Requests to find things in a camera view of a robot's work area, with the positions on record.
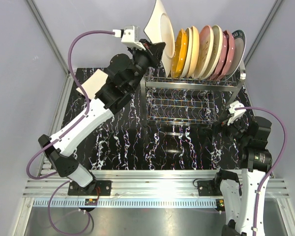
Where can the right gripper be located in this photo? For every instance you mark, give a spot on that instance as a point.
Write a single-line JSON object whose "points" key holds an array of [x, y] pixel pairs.
{"points": [[218, 127]]}

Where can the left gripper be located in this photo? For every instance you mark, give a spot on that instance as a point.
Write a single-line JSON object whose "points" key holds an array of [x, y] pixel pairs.
{"points": [[154, 51]]}

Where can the white square plate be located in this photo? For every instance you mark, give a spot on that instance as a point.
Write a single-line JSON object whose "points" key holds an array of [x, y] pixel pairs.
{"points": [[94, 83], [159, 29]]}

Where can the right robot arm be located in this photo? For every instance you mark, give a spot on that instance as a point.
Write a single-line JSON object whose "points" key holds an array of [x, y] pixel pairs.
{"points": [[244, 198]]}

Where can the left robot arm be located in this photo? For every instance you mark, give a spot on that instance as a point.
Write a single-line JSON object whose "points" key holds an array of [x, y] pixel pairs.
{"points": [[122, 77]]}

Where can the stainless steel dish rack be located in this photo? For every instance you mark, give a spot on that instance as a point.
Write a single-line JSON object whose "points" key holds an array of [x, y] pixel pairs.
{"points": [[166, 100]]}

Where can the yellow dotted plate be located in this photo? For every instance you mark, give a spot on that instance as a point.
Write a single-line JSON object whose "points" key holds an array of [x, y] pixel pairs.
{"points": [[179, 58]]}

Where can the pink speckled plate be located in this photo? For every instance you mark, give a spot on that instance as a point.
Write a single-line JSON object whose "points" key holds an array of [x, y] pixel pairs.
{"points": [[206, 38]]}

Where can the cream bordered plate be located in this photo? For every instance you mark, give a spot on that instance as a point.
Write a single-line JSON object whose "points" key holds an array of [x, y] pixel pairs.
{"points": [[216, 51]]}

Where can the pink dotted plate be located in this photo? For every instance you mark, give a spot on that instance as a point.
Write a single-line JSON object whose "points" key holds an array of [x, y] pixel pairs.
{"points": [[225, 63]]}

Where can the grey green-rimmed plate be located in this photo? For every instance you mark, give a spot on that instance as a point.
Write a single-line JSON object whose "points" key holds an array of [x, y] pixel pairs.
{"points": [[240, 45]]}

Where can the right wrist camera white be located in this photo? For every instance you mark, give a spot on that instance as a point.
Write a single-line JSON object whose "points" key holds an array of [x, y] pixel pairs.
{"points": [[235, 111]]}

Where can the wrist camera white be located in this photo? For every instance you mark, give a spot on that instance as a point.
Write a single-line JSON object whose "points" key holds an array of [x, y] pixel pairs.
{"points": [[235, 111], [129, 36]]}

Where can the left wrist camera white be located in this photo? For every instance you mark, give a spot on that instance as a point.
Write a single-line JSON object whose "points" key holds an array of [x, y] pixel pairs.
{"points": [[129, 36]]}

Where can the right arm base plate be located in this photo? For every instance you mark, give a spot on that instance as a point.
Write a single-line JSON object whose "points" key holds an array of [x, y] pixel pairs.
{"points": [[208, 188]]}

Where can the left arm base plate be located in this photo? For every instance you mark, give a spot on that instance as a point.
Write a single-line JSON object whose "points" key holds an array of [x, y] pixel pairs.
{"points": [[97, 187]]}

